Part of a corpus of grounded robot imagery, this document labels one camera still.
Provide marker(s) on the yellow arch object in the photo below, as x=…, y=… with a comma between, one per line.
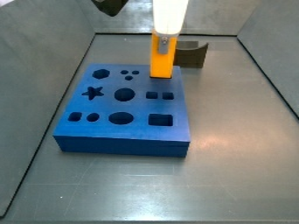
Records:
x=161, y=62

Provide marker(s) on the black curved holder stand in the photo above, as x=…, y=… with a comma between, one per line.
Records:
x=189, y=54

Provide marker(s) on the black object at top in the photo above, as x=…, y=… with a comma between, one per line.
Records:
x=111, y=7

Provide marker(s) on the blue foam shape-sorter block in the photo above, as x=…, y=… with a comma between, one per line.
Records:
x=125, y=113

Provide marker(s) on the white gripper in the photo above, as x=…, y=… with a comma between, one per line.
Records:
x=168, y=16

